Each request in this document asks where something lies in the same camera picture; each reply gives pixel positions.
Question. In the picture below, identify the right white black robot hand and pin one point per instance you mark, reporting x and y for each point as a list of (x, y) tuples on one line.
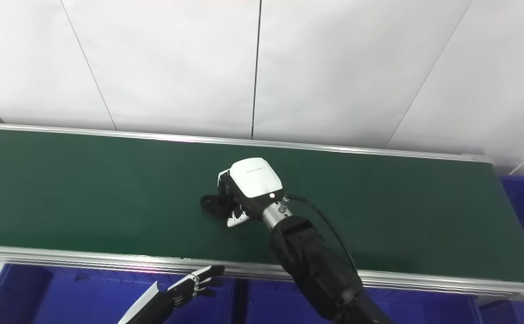
[(255, 180)]

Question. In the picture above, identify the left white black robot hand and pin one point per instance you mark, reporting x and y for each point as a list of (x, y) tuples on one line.
[(172, 297)]

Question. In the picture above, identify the black flange part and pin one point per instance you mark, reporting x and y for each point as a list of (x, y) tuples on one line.
[(210, 203)]

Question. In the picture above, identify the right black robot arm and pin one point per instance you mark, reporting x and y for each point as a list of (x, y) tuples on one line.
[(316, 265)]

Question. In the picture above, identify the green conveyor belt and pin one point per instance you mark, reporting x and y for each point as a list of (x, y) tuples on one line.
[(86, 193)]

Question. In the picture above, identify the aluminium conveyor side rail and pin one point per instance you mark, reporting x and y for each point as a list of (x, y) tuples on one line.
[(154, 137)]

